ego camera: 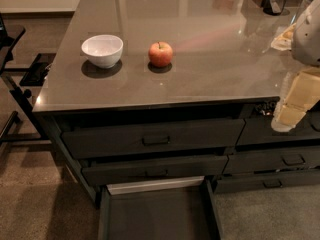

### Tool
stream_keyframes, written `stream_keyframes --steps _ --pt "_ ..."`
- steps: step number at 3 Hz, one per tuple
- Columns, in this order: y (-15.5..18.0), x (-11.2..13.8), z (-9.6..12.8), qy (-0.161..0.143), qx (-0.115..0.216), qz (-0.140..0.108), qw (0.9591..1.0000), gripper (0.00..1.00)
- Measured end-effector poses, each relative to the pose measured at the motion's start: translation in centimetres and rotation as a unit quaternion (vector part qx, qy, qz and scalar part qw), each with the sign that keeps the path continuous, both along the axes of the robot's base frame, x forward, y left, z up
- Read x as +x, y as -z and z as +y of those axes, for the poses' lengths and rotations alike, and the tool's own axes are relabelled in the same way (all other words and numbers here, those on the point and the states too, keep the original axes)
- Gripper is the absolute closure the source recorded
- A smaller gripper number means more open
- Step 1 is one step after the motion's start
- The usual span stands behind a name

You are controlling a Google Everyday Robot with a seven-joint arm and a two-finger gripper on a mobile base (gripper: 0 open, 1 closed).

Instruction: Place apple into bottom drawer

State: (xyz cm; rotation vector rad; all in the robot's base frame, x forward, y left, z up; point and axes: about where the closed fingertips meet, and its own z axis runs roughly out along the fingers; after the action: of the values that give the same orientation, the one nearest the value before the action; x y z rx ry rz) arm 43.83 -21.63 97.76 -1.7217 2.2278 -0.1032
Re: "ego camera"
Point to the dark top right drawer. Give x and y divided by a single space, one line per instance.
258 130

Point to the dark middle right drawer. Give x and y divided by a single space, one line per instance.
273 159

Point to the dark top left drawer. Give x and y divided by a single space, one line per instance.
148 138

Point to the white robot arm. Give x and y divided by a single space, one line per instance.
306 37

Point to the dark counter cabinet frame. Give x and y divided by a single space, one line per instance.
60 121

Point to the open bottom left drawer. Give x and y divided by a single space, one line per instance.
173 209

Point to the glass jar with snacks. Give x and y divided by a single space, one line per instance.
302 7

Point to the dark drawer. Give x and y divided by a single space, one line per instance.
258 130
153 169
273 159
268 181
148 138

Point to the white ceramic bowl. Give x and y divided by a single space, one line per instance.
103 51

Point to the black chair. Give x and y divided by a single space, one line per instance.
19 81

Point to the dark bottom right drawer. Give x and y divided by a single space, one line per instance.
268 181

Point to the dark middle left drawer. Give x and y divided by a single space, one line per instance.
153 169

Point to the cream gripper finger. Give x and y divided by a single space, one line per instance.
299 93
283 41

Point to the red apple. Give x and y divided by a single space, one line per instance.
160 54

